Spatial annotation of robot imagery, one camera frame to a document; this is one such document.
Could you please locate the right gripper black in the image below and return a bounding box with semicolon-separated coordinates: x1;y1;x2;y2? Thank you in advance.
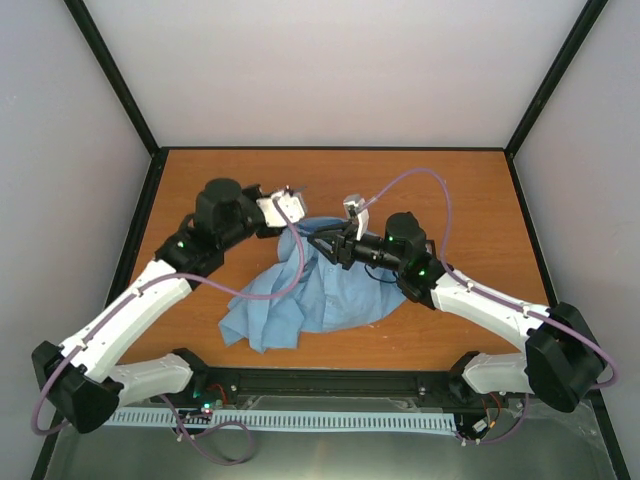
307;222;404;273

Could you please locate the light blue shirt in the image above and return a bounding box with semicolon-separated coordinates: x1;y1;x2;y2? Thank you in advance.
218;216;406;353

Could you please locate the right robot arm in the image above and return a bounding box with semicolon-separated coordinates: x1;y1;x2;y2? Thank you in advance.
308;212;607;413

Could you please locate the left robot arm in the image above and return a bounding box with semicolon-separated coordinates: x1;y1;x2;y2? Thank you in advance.
32;178;307;433

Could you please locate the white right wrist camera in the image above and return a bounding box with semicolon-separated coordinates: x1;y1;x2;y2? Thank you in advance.
343;194;370;240

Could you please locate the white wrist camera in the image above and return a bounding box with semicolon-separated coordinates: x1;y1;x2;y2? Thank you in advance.
343;194;370;240
256;189;308;226

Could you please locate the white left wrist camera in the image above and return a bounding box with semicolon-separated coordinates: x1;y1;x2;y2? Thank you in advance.
256;189;308;226

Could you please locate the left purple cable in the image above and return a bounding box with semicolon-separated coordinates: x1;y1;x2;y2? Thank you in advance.
30;207;307;464

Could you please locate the light blue slotted cable duct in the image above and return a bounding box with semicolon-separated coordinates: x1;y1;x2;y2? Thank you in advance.
107;406;459;435

